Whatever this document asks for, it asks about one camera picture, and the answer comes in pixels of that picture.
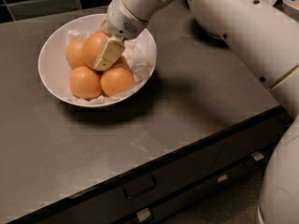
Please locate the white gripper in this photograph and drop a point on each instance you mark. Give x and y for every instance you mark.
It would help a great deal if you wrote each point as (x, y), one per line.
(121, 20)

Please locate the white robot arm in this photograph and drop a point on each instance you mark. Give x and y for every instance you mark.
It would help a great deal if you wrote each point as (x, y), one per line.
(267, 42)

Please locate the white paper liner in bowl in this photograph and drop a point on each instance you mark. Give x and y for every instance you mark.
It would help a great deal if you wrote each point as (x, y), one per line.
(141, 55)

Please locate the white bowl with oranges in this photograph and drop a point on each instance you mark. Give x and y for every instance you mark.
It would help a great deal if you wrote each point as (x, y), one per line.
(52, 65)

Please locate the white bowl with strawberries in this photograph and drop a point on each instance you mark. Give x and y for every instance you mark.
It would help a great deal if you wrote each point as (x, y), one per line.
(211, 15)

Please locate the dark upper drawer front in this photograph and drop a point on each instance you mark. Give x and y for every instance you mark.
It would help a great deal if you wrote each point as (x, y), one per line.
(121, 196)

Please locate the dark drawer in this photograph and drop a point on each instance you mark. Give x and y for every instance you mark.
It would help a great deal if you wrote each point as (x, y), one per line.
(158, 211)
(251, 136)
(121, 196)

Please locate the dark right drawer front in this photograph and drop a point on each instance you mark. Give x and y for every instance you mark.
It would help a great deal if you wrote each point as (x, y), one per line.
(251, 136)

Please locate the dark lower drawer front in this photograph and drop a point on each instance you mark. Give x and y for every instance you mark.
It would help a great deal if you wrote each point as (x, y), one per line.
(158, 211)

